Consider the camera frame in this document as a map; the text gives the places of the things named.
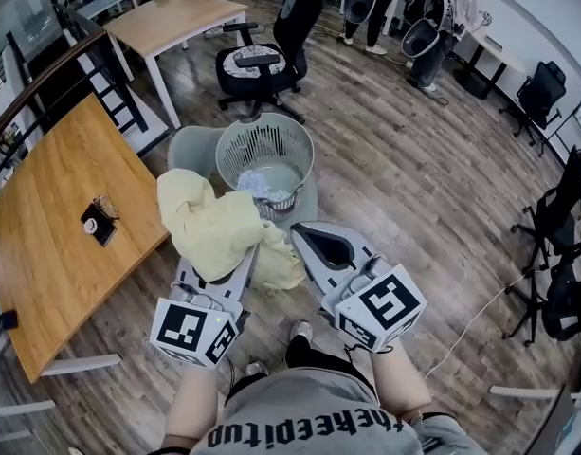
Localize person's left forearm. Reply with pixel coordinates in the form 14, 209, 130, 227
162, 366, 221, 449

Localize white black oval pod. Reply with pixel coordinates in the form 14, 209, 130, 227
341, 0, 379, 26
401, 0, 443, 60

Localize person's black trousers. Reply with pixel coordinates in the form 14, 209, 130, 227
226, 334, 379, 405

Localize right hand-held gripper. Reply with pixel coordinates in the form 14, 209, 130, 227
289, 219, 428, 354

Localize grey shell chair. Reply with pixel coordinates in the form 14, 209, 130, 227
167, 124, 319, 229

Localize thin-framed eyeglasses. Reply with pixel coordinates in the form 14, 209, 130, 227
91, 194, 120, 220

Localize grey slatted laundry basket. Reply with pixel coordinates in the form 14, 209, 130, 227
215, 113, 316, 222

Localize white floor cable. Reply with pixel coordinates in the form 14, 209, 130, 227
422, 272, 528, 381

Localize person's right shoe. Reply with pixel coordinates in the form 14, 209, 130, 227
289, 319, 314, 343

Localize light wooden white-legged table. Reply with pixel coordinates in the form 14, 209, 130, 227
103, 0, 249, 130

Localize black phone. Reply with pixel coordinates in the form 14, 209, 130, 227
80, 201, 118, 248

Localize orange wooden table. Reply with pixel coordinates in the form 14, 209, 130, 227
0, 93, 171, 384

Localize white desk black leg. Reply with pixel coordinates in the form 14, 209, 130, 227
453, 26, 528, 101

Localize white desk dark edge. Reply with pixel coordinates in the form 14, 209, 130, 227
488, 381, 581, 455

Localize black mesh office chair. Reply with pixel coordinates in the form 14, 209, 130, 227
540, 258, 581, 343
502, 144, 581, 348
499, 60, 569, 158

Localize person's right forearm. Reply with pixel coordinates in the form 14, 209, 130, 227
369, 337, 433, 419

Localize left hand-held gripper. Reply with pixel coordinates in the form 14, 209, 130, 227
149, 246, 262, 369

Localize black office chair patterned cushion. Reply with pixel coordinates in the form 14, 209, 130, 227
215, 0, 325, 125

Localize black stair railing wooden handrail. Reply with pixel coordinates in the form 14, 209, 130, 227
0, 5, 149, 193

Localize pale yellow clothes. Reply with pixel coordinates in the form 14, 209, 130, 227
155, 168, 306, 293

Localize person's grey printed shirt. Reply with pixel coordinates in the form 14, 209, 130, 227
190, 366, 490, 455

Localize white side table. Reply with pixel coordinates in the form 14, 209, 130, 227
76, 0, 133, 18

